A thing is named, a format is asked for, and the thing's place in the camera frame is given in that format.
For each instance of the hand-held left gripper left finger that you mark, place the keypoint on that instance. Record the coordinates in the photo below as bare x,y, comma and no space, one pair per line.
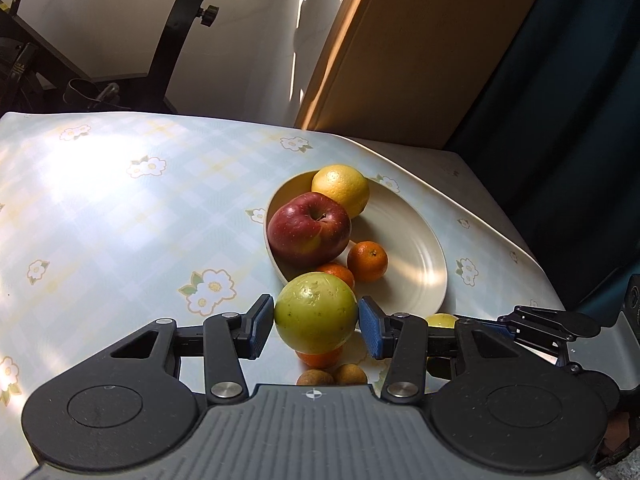
260,325

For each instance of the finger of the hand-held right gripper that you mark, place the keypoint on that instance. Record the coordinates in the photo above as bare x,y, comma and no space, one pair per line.
560,324

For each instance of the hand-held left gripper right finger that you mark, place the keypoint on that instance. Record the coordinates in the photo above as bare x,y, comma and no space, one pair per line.
370,327

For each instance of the brown longan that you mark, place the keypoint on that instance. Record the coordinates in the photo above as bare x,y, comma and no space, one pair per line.
350,375
314,379

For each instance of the green apple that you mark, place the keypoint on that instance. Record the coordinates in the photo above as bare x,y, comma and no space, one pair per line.
315,312
441,320

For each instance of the small orange tangerine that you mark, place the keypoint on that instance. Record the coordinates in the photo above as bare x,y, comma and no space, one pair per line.
367,258
337,274
320,359

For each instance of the cream round plate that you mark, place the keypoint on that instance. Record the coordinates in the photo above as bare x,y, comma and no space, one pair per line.
415,260

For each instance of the red apple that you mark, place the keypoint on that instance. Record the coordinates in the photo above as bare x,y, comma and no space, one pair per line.
307,230

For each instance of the yellow citrus fruit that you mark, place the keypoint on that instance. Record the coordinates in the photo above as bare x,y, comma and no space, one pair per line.
340,192

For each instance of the teal curtain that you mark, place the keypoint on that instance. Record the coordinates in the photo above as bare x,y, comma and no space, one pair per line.
575,135

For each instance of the floral plaid tablecloth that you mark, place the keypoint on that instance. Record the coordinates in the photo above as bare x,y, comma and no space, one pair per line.
125,210

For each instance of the wooden board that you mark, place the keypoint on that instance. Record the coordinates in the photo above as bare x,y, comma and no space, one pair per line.
415,60

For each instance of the black exercise bike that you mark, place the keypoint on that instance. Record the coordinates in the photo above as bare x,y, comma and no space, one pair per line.
170,50

